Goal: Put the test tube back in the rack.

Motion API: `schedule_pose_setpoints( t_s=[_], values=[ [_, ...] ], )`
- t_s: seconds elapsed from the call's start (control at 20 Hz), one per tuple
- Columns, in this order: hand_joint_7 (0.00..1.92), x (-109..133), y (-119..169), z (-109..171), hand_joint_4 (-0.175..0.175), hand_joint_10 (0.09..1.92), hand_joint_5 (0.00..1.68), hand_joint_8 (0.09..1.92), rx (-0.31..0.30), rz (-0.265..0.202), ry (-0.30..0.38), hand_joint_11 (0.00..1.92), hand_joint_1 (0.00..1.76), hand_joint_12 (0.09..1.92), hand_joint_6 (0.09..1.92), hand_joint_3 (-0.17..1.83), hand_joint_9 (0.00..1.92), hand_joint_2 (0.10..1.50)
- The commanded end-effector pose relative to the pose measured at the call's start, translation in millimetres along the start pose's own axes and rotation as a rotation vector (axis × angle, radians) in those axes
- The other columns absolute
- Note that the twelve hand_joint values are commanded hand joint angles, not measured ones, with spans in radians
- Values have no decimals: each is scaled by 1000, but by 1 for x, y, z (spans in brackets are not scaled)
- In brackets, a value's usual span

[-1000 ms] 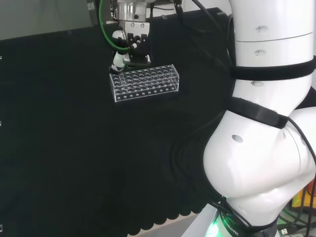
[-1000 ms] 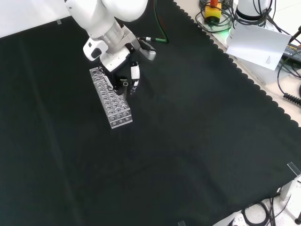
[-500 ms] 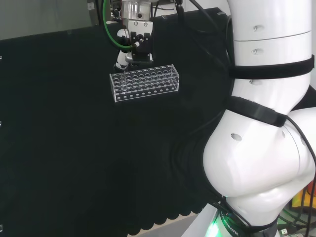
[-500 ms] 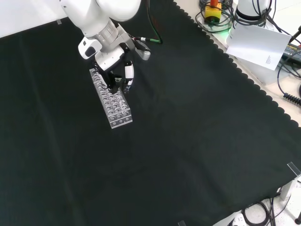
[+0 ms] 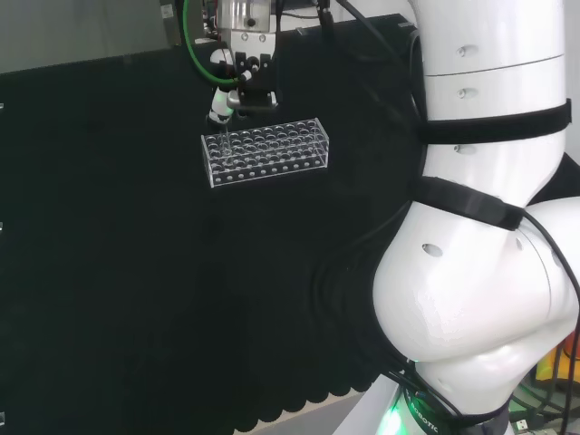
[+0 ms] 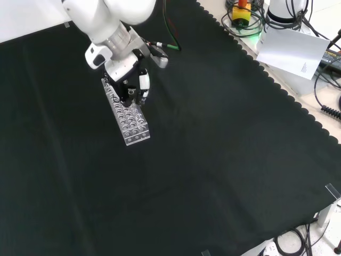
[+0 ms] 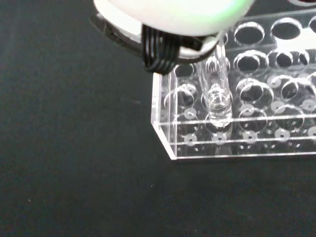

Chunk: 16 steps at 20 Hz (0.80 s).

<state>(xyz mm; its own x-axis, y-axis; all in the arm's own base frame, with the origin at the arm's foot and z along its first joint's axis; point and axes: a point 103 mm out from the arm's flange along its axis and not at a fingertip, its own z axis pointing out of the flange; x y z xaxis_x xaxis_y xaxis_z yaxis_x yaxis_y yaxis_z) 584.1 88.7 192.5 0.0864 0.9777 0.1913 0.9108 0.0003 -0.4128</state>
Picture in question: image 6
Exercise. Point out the white power strip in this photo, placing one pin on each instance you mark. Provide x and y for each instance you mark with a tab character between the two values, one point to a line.
269	249

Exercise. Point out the black power adapter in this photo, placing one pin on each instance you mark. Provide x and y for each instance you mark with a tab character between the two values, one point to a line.
331	60

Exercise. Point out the yellow stop button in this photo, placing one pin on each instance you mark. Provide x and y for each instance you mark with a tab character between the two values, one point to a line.
241	16

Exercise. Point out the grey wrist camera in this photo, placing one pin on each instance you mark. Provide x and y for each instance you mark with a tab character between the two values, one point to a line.
162	62

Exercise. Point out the clear acrylic test tube rack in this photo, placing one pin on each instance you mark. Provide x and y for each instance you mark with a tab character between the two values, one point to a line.
133	130

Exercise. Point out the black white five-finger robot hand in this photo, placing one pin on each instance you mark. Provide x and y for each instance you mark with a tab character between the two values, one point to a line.
122	66

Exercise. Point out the clear glass test tube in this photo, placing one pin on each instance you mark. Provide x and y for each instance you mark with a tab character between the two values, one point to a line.
131	94

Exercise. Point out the black bench cloth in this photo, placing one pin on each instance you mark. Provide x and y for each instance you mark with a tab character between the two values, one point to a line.
186	160

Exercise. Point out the white bench bracket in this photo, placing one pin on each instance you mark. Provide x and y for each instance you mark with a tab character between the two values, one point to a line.
327	213

